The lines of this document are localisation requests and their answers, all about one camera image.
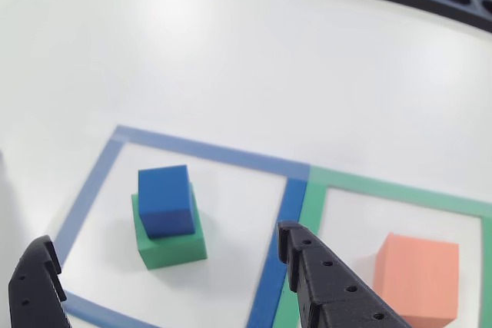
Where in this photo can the orange foam block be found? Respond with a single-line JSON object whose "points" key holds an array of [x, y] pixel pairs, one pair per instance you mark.
{"points": [[419, 278]]}

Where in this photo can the green foam cube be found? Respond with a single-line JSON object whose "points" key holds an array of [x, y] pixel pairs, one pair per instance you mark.
{"points": [[177, 251]]}

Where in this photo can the small blue foam cube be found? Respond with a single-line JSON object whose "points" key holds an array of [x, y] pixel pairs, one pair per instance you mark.
{"points": [[165, 197]]}

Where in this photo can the green tape square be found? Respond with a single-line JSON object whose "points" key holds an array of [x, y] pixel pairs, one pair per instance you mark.
{"points": [[384, 189]]}

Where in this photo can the blue tape square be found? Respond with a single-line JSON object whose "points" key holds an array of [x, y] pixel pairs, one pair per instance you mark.
{"points": [[211, 153]]}

